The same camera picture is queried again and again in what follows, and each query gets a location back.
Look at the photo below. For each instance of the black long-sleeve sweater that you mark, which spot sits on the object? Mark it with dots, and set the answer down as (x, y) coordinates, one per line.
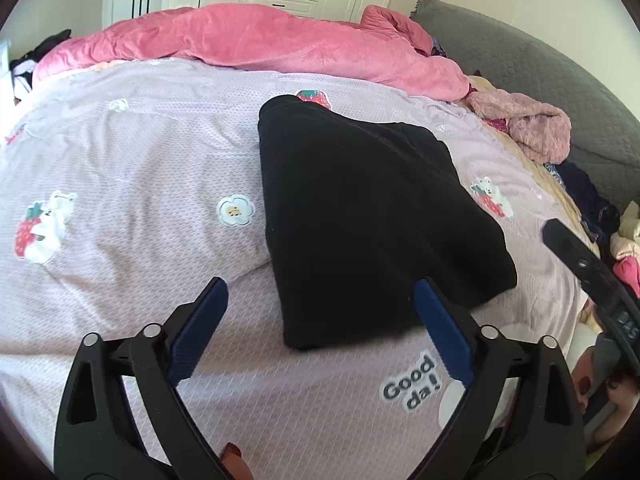
(356, 214)

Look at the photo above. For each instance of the left hand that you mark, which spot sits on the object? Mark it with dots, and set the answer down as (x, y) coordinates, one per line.
(231, 458)

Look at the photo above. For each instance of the lilac printed bed sheet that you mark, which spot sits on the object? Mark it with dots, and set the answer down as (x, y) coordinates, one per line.
(125, 190)

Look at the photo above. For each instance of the right hand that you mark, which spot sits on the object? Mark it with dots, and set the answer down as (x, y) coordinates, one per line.
(622, 392)

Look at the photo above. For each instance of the grey quilted headboard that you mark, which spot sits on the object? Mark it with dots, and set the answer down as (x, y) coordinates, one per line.
(605, 134)

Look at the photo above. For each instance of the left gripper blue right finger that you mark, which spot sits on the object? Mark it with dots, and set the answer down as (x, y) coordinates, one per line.
(450, 327)

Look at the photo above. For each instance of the pink fleece duvet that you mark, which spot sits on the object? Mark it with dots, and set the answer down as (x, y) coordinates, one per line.
(384, 47)

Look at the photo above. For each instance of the fuzzy light pink garment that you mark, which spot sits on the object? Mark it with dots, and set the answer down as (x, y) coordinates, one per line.
(542, 130)

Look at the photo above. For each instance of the dark clothes pile on chair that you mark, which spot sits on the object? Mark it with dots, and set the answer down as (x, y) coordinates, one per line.
(22, 69)

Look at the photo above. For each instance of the dark navy garment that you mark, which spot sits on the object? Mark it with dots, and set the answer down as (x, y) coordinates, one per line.
(600, 217)

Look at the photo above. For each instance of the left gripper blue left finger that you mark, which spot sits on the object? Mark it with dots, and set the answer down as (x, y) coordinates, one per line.
(190, 328)

